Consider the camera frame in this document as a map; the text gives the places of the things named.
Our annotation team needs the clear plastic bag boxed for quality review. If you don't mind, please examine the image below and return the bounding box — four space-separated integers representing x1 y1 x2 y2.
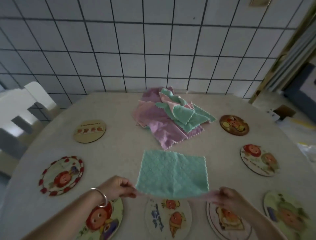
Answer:
279 117 316 168

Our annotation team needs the dark blue panel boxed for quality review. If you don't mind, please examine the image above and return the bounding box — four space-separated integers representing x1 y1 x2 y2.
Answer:
282 63 316 117

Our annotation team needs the gold wall fitting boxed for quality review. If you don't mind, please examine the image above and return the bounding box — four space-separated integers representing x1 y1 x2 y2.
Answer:
249 0 272 7

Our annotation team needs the person's left forearm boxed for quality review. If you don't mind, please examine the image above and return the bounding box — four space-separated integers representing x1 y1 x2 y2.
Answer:
22 190 107 240

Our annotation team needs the white ice cream coaster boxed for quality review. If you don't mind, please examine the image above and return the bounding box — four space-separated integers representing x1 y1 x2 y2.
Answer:
145 196 193 239

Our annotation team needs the dark brown round coaster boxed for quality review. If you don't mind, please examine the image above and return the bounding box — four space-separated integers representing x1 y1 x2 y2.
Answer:
219 114 250 136

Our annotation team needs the golden door frame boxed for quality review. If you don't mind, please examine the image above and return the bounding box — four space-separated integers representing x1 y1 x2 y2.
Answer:
248 7 316 104

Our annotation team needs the person's right forearm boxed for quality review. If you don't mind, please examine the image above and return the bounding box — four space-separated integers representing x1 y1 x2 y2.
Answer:
234 207 289 240

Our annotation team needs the pink rimmed cartoon coaster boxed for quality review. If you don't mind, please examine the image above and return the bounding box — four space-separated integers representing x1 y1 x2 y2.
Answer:
206 201 253 240

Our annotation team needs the beige round coaster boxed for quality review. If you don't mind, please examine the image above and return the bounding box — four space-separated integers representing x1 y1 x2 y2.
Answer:
73 120 107 144

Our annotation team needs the person's left hand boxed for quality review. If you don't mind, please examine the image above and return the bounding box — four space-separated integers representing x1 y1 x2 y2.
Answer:
97 175 138 201

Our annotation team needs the pile of cloths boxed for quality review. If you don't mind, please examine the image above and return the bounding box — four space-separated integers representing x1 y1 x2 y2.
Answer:
132 86 217 152

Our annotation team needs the white wooden chair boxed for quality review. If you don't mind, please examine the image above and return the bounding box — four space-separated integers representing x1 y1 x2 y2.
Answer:
0 81 62 178

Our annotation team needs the person's right hand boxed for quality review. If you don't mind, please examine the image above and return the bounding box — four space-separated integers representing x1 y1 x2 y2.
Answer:
212 187 250 216

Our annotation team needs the brown cardboard box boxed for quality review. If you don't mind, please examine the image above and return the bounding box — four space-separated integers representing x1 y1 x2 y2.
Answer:
274 105 297 122

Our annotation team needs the red bordered round coaster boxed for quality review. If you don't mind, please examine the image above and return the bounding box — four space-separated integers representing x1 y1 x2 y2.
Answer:
38 156 85 197

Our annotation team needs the yellow green cartoon coaster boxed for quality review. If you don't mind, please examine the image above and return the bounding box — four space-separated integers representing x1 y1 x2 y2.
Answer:
74 196 124 240

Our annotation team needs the pink cloth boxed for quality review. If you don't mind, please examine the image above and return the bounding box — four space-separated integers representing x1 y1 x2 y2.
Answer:
134 149 220 201

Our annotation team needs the silver bangle bracelet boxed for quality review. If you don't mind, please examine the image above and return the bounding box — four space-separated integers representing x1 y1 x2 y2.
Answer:
89 188 109 208

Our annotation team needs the two faces round coaster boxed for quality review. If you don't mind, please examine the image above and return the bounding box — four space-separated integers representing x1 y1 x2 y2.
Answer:
240 144 281 177

